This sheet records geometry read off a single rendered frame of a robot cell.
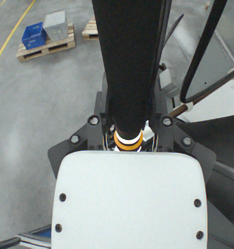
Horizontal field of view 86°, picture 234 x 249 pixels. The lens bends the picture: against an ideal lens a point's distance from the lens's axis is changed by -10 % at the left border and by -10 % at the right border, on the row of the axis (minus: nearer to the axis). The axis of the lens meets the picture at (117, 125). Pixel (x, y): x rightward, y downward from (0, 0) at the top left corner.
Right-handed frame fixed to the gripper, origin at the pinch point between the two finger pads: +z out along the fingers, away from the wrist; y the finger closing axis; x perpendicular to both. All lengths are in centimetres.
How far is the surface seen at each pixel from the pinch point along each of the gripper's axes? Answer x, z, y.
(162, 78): -34, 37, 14
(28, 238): -61, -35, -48
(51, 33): -118, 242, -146
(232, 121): -11.7, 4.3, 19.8
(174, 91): -36, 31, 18
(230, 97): -24.3, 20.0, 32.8
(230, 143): -9.3, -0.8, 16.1
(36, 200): -147, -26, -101
